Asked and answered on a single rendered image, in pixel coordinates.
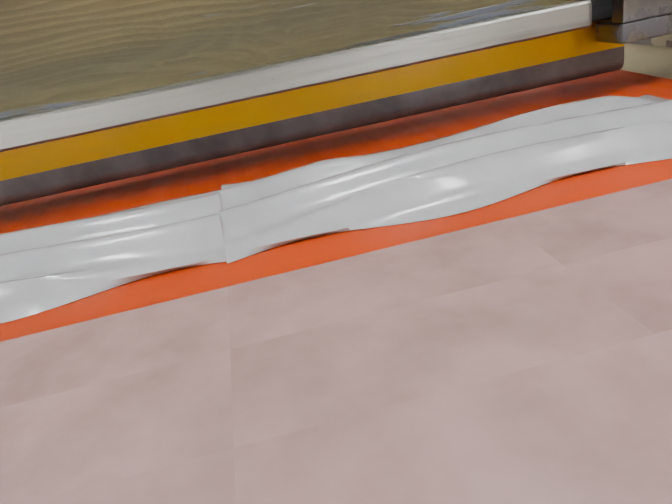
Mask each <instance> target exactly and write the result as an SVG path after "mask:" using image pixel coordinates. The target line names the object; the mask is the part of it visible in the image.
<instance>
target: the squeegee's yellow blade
mask: <svg viewBox="0 0 672 504"><path fill-rule="evenodd" d="M607 20H612V18H611V19H606V20H601V21H597V22H592V25H591V27H588V28H585V29H580V30H575V31H571V32H566V33H561V34H556V35H552V36H547V37H542V38H538V39H533V40H528V41H523V42H519V43H514V44H509V45H504V46H500V47H495V48H490V49H486V50H481V51H476V52H471V53H467V54H462V55H457V56H453V57H448V58H443V59H438V60H434V61H429V62H424V63H419V64H415V65H410V66H405V67H401V68H396V69H391V70H386V71H382V72H377V73H372V74H367V75H363V76H358V77H353V78H349V79H344V80H339V81H334V82H330V83H325V84H320V85H316V86H311V87H306V88H301V89H297V90H292V91H287V92H282V93H278V94H273V95H268V96H264V97H259V98H254V99H249V100H245V101H240V102H235V103H230V104H226V105H221V106H216V107H212V108H207V109H202V110H197V111H193V112H188V113H183V114H179V115H174V116H169V117H164V118H160V119H155V120H150V121H145V122H141V123H136V124H131V125H127V126H122V127H117V128H112V129H108V130H103V131H98V132H94V133H89V134H84V135H79V136H75V137H70V138H65V139H60V140H56V141H51V142H46V143H42V144H37V145H32V146H27V147H23V148H18V149H13V150H8V151H4V152H0V181H2V180H7V179H11V178H16V177H21V176H25V175H30V174H35V173H39V172H44V171H48V170H53V169H58V168H62V167H67V166H71V165H76V164H81V163H85V162H90V161H95V160H99V159H104V158H108V157H113V156H118V155H122V154H127V153H132V152H136V151H141V150H145V149H150V148H155V147H159V146H164V145H168V144H173V143H178V142H182V141H187V140H192V139H196V138H201V137H205V136H210V135H215V134H219V133H224V132H229V131H233V130H238V129H242V128H247V127H252V126H256V125H261V124H266V123H270V122H275V121H279V120H284V119H289V118H293V117H298V116H302V115H307V114H312V113H316V112H321V111H326V110H330V109H335V108H339V107H344V106H349V105H353V104H358V103H363V102H367V101H372V100H376V99H381V98H386V97H390V96H395V95H400V94H404V93H409V92H413V91H418V90H423V89H427V88H432V87H436V86H441V85H446V84H450V83H455V82H460V81H464V80H469V79H473V78H478V77H483V76H487V75H492V74H497V73H501V72H506V71H510V70H515V69H520V68H524V67H529V66H533V65H538V64H543V63H547V62H552V61H557V60H561V59H566V58H570V57H575V56H580V55H584V54H589V53H594V52H598V51H603V50H607V49H612V48H617V47H621V46H624V44H616V43H606V42H597V41H596V23H598V22H603V21H607Z"/></svg>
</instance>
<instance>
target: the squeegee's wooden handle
mask: <svg viewBox="0 0 672 504"><path fill-rule="evenodd" d="M573 1H587V0H0V119H5V118H10V117H14V116H19V115H24V114H29V113H34V112H39V111H43V110H48V109H53V108H58V107H63V106H68V105H73V104H77V103H82V102H87V101H92V100H97V99H102V98H107V97H111V96H116V95H121V94H126V93H131V92H136V91H140V90H145V89H150V88H155V87H160V86H165V85H170V84H174V83H179V82H184V81H189V80H194V79H199V78H203V77H208V76H213V75H218V74H223V73H228V72H233V71H237V70H242V69H247V68H252V67H257V66H262V65H267V64H271V63H276V62H281V61H286V60H291V59H296V58H300V57H305V56H310V55H315V54H320V53H325V52H330V51H334V50H339V49H344V48H349V47H354V46H359V45H363V44H368V43H373V42H378V41H383V40H388V39H393V38H397V37H402V36H407V35H412V34H417V33H422V32H426V31H431V30H436V29H441V28H446V27H451V26H456V25H460V24H465V23H470V22H475V21H480V20H485V19H490V18H494V17H499V16H504V15H509V14H514V13H519V12H523V11H528V10H533V9H538V8H543V7H548V6H553V5H557V4H562V3H567V2H573ZM590 1H591V3H592V22H597V21H601V20H606V19H611V18H612V0H590Z"/></svg>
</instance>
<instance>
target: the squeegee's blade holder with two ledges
mask: <svg viewBox="0 0 672 504"><path fill-rule="evenodd" d="M591 25H592V3H591V1H590V0H587V1H573V2H567V3H562V4H557V5H553V6H548V7H543V8H538V9H533V10H528V11H523V12H519V13H514V14H509V15H504V16H499V17H494V18H490V19H485V20H480V21H475V22H470V23H465V24H460V25H456V26H451V27H446V28H441V29H436V30H431V31H426V32H422V33H417V34H412V35H407V36H402V37H397V38H393V39H388V40H383V41H378V42H373V43H368V44H363V45H359V46H354V47H349V48H344V49H339V50H334V51H330V52H325V53H320V54H315V55H310V56H305V57H300V58H296V59H291V60H286V61H281V62H276V63H271V64H267V65H262V66H257V67H252V68H247V69H242V70H237V71H233V72H228V73H223V74H218V75H213V76H208V77H203V78H199V79H194V80H189V81H184V82H179V83H174V84H170V85H165V86H160V87H155V88H150V89H145V90H140V91H136V92H131V93H126V94H121V95H116V96H111V97H107V98H102V99H97V100H92V101H87V102H82V103H77V104H73V105H68V106H63V107H58V108H53V109H48V110H43V111H39V112H34V113H29V114H24V115H19V116H14V117H10V118H5V119H0V152H4V151H8V150H13V149H18V148H23V147H27V146H32V145H37V144H42V143H46V142H51V141H56V140H60V139H65V138H70V137H75V136H79V135H84V134H89V133H94V132H98V131H103V130H108V129H112V128H117V127H122V126H127V125H131V124H136V123H141V122H145V121H150V120H155V119H160V118H164V117H169V116H174V115H179V114H183V113H188V112H193V111H197V110H202V109H207V108H212V107H216V106H221V105H226V104H230V103H235V102H240V101H245V100H249V99H254V98H259V97H264V96H268V95H273V94H278V93H282V92H287V91H292V90H297V89H301V88H306V87H311V86H316V85H320V84H325V83H330V82H334V81H339V80H344V79H349V78H353V77H358V76H363V75H367V74H372V73H377V72H382V71H386V70H391V69H396V68H401V67H405V66H410V65H415V64H419V63H424V62H429V61H434V60H438V59H443V58H448V57H453V56H457V55H462V54H467V53H471V52H476V51H481V50H486V49H490V48H495V47H500V46H504V45H509V44H514V43H519V42H523V41H528V40H533V39H538V38H542V37H547V36H552V35H556V34H561V33H566V32H571V31H575V30H580V29H585V28H588V27H591Z"/></svg>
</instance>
